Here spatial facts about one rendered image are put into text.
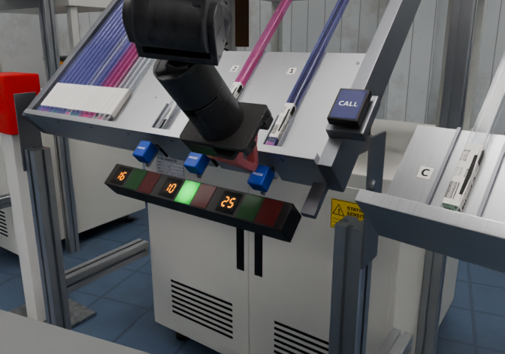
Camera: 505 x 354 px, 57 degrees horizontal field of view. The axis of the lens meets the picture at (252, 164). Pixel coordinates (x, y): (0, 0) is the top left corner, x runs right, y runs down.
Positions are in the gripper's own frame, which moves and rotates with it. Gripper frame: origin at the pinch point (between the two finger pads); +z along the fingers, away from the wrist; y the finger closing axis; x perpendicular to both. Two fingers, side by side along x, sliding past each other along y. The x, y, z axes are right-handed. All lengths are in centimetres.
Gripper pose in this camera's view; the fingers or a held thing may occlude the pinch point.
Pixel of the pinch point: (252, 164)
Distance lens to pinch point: 61.4
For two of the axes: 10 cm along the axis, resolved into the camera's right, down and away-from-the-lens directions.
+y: -8.1, -1.6, 5.6
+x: -4.2, 8.2, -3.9
